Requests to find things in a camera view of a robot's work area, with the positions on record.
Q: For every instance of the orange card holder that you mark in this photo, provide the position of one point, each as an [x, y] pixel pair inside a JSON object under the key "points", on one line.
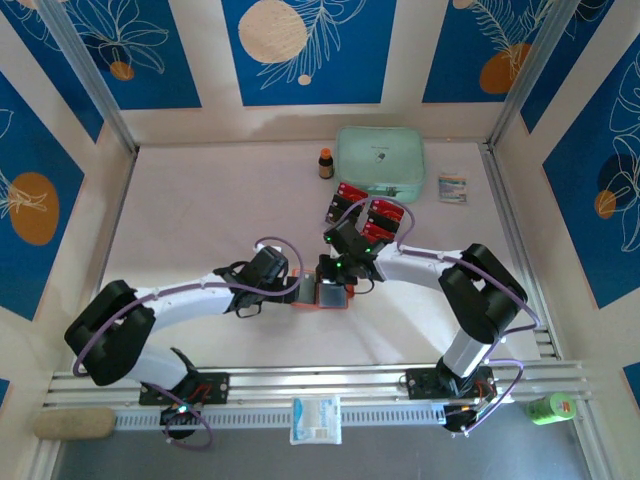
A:
{"points": [[332, 297]]}

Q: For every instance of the black credit card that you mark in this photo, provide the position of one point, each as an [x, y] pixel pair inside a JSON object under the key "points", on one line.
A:
{"points": [[375, 219], [344, 202], [336, 215]]}

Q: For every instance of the red credit card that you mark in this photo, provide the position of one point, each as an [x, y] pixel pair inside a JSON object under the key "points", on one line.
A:
{"points": [[381, 231], [389, 209], [352, 190]]}

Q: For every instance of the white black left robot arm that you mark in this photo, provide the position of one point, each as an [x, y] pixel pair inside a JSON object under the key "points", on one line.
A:
{"points": [[110, 335]]}

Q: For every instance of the brown bottle orange cap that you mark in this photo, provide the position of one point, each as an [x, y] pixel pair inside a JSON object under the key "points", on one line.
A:
{"points": [[325, 167]]}

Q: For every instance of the mint green zip pouch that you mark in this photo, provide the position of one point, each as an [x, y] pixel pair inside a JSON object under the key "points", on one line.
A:
{"points": [[380, 160]]}

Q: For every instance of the small printed paper sachet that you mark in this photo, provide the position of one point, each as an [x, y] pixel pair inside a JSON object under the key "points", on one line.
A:
{"points": [[453, 189]]}

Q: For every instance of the white blue gauze packet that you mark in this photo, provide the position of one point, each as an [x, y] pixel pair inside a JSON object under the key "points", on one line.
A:
{"points": [[316, 420]]}

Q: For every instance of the beige foam block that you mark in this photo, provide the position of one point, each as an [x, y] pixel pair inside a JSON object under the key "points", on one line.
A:
{"points": [[75, 424]]}

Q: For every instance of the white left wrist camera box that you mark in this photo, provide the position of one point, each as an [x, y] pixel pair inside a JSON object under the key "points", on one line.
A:
{"points": [[267, 246]]}

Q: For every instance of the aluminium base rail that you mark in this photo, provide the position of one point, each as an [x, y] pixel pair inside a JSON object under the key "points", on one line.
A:
{"points": [[310, 382]]}

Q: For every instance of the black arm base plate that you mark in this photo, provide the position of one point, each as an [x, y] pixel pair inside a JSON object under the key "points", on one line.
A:
{"points": [[420, 384], [215, 387]]}

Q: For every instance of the aluminium side rail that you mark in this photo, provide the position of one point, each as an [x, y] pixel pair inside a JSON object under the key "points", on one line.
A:
{"points": [[502, 190], [107, 240]]}

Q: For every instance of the aluminium corner post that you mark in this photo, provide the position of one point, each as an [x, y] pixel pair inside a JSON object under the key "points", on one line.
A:
{"points": [[535, 70], [85, 75]]}

